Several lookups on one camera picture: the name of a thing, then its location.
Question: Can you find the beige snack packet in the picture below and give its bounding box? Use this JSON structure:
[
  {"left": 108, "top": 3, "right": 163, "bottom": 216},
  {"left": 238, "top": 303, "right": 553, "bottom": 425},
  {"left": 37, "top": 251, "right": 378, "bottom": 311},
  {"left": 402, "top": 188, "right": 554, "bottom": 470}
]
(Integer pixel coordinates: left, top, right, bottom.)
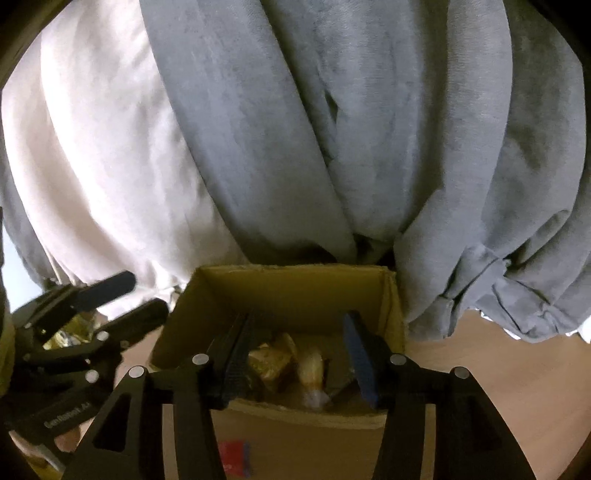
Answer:
[{"left": 247, "top": 333, "right": 297, "bottom": 392}]

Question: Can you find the person's left hand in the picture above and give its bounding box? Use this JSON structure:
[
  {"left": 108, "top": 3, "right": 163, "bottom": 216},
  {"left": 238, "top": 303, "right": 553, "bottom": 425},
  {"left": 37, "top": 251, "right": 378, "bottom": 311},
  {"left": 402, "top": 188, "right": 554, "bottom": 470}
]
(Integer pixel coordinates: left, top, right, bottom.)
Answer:
[{"left": 54, "top": 426, "right": 85, "bottom": 453}]

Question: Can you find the cardboard box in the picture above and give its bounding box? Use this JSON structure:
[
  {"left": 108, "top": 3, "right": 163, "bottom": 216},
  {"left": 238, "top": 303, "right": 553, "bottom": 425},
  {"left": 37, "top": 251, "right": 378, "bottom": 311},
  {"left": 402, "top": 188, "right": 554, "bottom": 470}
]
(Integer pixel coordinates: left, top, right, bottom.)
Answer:
[{"left": 151, "top": 265, "right": 405, "bottom": 479}]

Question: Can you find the grey curtain right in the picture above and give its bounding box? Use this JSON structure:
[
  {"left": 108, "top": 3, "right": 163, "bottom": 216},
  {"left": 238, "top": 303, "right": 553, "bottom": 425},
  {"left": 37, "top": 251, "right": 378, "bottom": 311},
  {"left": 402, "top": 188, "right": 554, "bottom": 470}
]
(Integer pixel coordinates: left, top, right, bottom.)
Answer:
[{"left": 140, "top": 1, "right": 590, "bottom": 342}]

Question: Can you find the beige curtain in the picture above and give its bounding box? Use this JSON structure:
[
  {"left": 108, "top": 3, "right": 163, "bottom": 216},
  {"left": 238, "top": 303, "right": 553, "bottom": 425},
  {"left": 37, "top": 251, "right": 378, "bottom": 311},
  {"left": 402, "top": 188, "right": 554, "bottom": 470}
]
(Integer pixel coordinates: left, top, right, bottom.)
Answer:
[{"left": 1, "top": 1, "right": 245, "bottom": 318}]

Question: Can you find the white pastry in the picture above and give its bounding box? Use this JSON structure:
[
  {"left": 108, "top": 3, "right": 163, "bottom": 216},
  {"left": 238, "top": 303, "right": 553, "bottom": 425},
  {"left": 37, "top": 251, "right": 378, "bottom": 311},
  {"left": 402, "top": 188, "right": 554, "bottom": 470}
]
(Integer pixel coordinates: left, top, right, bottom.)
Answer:
[{"left": 297, "top": 347, "right": 331, "bottom": 411}]

